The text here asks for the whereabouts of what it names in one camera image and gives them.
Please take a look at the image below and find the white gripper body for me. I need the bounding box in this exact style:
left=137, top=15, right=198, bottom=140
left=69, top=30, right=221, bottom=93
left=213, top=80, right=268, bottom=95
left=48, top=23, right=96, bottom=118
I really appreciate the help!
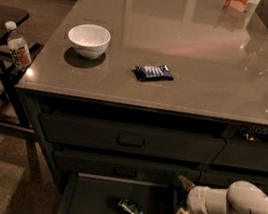
left=186, top=186, right=227, bottom=214

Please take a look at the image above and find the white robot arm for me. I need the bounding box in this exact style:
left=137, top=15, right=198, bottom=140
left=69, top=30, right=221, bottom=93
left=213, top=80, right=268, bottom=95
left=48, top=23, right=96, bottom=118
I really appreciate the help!
left=176, top=175, right=268, bottom=214

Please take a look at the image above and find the middle right drawer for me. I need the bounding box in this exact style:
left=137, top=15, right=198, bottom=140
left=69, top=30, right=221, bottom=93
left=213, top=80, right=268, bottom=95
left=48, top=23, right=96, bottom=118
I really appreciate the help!
left=196, top=171, right=268, bottom=196

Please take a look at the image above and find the top left drawer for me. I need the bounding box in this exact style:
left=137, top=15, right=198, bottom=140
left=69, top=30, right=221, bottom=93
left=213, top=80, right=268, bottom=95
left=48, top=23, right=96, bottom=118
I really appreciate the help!
left=39, top=113, right=225, bottom=164

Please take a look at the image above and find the top right drawer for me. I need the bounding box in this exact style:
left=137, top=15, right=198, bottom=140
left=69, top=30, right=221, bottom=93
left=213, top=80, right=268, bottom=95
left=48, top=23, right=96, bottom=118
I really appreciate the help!
left=213, top=139, right=268, bottom=172

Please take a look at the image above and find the chip bag in drawer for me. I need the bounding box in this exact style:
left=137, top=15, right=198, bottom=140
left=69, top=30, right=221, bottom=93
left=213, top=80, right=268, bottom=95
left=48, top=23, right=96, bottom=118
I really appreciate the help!
left=236, top=125, right=268, bottom=143

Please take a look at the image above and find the open bottom left drawer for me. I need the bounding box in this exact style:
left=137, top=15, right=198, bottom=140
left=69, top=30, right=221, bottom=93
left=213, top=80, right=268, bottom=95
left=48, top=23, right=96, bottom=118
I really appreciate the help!
left=57, top=173, right=177, bottom=214

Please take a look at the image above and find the middle left drawer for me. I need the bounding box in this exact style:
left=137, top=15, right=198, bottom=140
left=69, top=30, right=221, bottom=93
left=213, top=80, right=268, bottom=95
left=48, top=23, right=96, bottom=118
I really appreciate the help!
left=53, top=150, right=200, bottom=186

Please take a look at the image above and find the blue snack bar wrapper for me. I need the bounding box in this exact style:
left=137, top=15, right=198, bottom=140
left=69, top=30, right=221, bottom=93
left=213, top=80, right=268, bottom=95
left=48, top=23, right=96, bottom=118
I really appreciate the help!
left=134, top=64, right=174, bottom=82

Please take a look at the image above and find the white ceramic bowl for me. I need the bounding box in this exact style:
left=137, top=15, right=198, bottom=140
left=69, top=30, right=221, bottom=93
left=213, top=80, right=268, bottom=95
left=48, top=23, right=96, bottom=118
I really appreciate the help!
left=68, top=24, right=111, bottom=59

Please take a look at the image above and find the orange snack bag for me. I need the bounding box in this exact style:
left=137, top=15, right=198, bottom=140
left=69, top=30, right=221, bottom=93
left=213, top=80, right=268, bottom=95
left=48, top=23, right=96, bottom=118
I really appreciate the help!
left=223, top=0, right=249, bottom=12

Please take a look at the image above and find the dark side table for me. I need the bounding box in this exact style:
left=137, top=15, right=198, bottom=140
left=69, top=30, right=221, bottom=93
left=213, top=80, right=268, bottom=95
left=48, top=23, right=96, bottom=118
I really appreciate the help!
left=0, top=5, right=31, bottom=129

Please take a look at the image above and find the clear plastic water bottle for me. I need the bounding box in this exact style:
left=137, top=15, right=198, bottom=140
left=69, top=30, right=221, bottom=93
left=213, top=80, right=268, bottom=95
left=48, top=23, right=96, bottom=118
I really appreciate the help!
left=5, top=21, right=32, bottom=71

